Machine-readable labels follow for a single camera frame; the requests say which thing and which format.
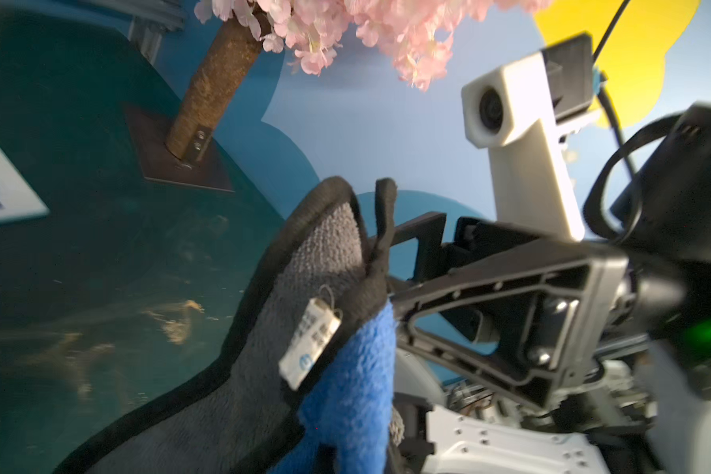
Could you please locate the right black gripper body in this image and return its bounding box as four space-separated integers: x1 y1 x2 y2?
392 213 629 412

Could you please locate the blue wiping cloth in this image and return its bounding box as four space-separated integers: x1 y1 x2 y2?
58 177 396 473

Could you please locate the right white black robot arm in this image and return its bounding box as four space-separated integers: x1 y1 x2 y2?
393 104 711 473

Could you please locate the pink cherry blossom tree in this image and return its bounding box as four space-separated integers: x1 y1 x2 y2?
165 0 551 162

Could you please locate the dark square tree base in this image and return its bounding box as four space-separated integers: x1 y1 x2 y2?
124 105 234 193

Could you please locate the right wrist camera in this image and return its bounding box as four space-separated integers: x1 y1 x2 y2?
461 33 598 241

